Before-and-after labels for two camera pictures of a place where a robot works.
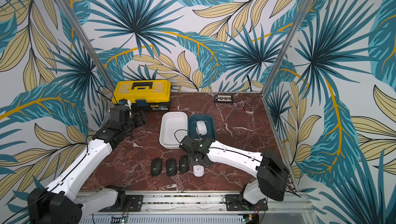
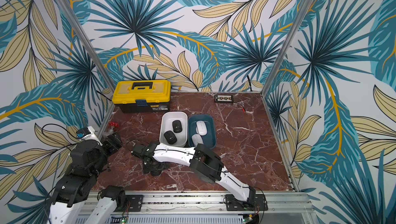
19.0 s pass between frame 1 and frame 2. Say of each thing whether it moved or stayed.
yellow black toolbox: stayed
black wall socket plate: stayed
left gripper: moved
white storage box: stayed
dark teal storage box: stayed
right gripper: moved
